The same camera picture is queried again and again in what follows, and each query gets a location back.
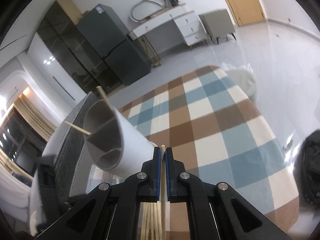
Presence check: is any white utensil holder cup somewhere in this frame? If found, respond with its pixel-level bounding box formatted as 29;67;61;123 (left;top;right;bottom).
83;100;154;179

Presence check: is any checkered plaid rug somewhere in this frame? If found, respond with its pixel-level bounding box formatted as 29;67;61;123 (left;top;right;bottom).
120;66;299;232

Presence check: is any black bag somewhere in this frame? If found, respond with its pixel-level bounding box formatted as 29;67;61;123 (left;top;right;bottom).
300;129;319;205

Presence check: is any beige curtain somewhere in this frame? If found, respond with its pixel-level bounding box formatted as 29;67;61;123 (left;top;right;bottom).
14;94;56;142

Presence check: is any white wardrobe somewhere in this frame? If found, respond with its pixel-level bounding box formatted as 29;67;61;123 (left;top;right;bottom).
27;33;86;103

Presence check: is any black glass cabinet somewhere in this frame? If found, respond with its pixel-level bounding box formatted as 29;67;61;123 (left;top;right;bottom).
37;0;121;93

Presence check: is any dark grey refrigerator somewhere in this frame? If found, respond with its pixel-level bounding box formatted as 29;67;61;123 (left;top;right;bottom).
76;4;151;86

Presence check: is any white dressing table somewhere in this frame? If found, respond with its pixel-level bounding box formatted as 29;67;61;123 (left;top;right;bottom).
129;4;208;53

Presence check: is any grey nightstand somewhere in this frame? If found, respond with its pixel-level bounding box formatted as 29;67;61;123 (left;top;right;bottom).
199;9;236;44

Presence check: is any oval vanity mirror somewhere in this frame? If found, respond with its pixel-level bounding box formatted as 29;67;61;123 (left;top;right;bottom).
130;0;170;23

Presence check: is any wooden door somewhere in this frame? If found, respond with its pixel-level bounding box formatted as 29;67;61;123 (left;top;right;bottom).
225;0;266;26

